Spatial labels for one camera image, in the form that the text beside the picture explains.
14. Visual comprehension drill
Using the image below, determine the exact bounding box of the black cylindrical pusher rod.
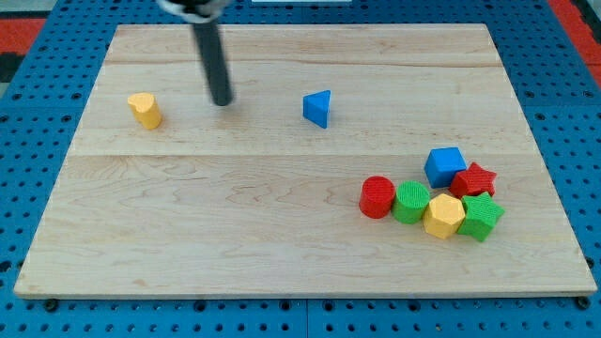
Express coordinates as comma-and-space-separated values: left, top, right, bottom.
192, 21, 234, 106

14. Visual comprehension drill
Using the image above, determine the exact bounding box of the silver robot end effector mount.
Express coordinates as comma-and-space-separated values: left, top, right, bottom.
156, 0, 231, 23

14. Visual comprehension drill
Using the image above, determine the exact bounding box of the blue triangle block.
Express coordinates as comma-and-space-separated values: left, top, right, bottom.
302, 90, 331, 129

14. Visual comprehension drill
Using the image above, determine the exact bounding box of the yellow heart block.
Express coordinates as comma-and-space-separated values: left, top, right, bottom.
127, 92, 162, 130

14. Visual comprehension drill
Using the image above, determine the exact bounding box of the wooden board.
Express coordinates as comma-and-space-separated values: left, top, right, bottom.
14, 23, 597, 300

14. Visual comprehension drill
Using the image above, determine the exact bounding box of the red cylinder block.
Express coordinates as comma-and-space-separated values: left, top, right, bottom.
359, 176, 395, 219

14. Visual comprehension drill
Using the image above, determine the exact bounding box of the green cylinder block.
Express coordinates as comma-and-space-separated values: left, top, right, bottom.
391, 180, 430, 224

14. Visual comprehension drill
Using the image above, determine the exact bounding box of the blue cube block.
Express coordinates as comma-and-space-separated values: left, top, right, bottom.
424, 147, 467, 189

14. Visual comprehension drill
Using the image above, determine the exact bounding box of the yellow hexagon block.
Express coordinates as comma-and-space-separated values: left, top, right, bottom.
423, 193, 466, 239

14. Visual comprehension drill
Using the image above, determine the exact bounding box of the red star block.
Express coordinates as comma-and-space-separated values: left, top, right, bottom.
449, 162, 497, 199

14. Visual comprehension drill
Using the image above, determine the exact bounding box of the green star block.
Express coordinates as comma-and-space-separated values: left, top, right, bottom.
457, 192, 505, 242

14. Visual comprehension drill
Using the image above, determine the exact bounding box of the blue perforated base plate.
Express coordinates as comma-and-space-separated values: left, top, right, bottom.
1, 0, 600, 337

